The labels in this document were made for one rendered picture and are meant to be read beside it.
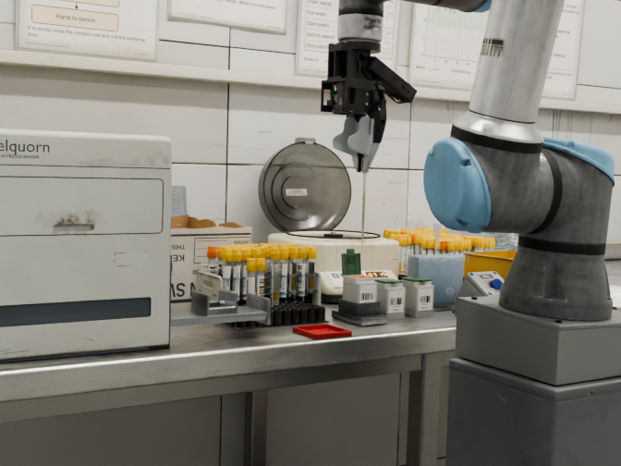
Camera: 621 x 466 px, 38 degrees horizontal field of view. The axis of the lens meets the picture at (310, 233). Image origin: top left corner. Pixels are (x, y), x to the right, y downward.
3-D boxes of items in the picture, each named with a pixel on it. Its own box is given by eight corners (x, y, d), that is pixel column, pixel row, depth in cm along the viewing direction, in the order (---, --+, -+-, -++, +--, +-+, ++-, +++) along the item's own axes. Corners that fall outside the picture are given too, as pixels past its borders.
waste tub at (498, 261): (513, 312, 168) (516, 259, 167) (461, 301, 178) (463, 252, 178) (558, 307, 176) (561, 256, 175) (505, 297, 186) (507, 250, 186)
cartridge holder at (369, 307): (361, 326, 148) (361, 305, 148) (331, 317, 155) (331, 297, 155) (386, 324, 151) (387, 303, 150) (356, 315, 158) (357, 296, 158)
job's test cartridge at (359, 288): (357, 315, 150) (359, 278, 149) (341, 312, 154) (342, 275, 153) (376, 314, 152) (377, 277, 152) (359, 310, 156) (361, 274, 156)
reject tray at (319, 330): (315, 339, 136) (315, 334, 136) (292, 331, 142) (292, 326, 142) (351, 336, 140) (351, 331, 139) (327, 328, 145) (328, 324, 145)
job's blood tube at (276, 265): (273, 320, 150) (275, 261, 149) (270, 318, 151) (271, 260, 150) (280, 319, 150) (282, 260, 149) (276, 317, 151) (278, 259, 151)
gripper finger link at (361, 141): (341, 172, 147) (341, 116, 147) (369, 172, 151) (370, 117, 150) (352, 171, 145) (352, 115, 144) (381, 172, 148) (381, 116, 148)
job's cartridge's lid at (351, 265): (342, 249, 153) (340, 249, 154) (343, 275, 153) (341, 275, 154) (360, 248, 155) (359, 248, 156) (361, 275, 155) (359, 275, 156)
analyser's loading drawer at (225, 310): (143, 335, 125) (144, 299, 125) (127, 326, 131) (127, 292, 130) (270, 324, 136) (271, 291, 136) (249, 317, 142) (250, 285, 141)
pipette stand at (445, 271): (420, 312, 165) (422, 258, 164) (401, 305, 171) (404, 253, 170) (466, 310, 169) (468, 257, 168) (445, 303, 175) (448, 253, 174)
